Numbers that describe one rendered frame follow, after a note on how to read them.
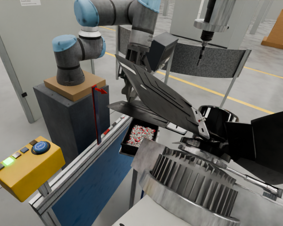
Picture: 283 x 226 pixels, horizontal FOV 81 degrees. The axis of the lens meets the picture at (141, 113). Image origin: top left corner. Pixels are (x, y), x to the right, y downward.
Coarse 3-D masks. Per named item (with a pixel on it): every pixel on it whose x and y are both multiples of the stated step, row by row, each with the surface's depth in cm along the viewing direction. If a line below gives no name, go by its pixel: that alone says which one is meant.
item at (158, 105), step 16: (128, 64) 33; (144, 80) 31; (160, 80) 41; (144, 96) 24; (160, 96) 32; (176, 96) 39; (160, 112) 26; (176, 112) 33; (192, 112) 41; (192, 128) 36
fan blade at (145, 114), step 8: (112, 104) 61; (128, 104) 63; (136, 104) 64; (120, 112) 57; (128, 112) 58; (136, 112) 58; (144, 112) 59; (152, 112) 59; (144, 120) 55; (152, 120) 55; (160, 120) 55
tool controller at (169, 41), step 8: (160, 40) 104; (168, 40) 109; (176, 40) 115; (152, 48) 105; (160, 48) 102; (168, 48) 108; (152, 56) 108; (160, 56) 105; (168, 56) 122; (152, 64) 111; (160, 64) 114
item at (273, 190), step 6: (228, 168) 48; (240, 174) 48; (246, 174) 48; (246, 180) 47; (252, 180) 47; (258, 180) 47; (258, 186) 47; (264, 186) 47; (270, 186) 47; (270, 192) 47; (276, 192) 46
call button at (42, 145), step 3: (42, 141) 54; (36, 144) 53; (39, 144) 53; (42, 144) 53; (45, 144) 53; (33, 147) 52; (36, 147) 52; (39, 147) 52; (42, 147) 52; (45, 147) 53; (36, 150) 51; (39, 150) 51; (42, 150) 52
